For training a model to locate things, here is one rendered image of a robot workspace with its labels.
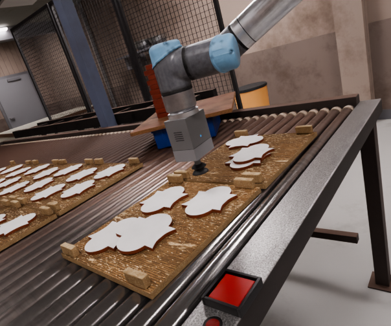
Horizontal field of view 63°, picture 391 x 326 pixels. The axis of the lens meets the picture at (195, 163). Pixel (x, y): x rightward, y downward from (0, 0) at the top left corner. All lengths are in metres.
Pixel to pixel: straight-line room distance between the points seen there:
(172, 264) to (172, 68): 0.41
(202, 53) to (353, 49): 3.53
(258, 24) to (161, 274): 0.58
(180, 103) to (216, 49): 0.14
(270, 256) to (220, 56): 0.41
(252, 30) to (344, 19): 3.38
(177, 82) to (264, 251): 0.40
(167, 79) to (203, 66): 0.09
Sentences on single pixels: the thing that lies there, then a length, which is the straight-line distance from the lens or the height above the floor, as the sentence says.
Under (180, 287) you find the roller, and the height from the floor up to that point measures 0.91.
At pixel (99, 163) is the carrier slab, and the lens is 1.61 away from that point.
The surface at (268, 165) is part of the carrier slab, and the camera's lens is 0.98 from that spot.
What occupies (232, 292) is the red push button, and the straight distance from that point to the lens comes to 0.57.
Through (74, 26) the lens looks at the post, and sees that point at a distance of 2.75.
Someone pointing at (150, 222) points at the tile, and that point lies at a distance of 0.80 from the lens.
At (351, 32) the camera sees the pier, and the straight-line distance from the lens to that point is 4.14.
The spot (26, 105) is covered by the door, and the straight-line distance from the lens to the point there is 10.60.
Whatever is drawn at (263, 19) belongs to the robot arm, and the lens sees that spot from 0.79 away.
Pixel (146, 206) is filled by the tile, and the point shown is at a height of 0.95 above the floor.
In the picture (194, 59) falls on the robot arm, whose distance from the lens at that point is 0.70.
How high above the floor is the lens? 1.30
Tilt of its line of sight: 18 degrees down
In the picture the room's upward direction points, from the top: 16 degrees counter-clockwise
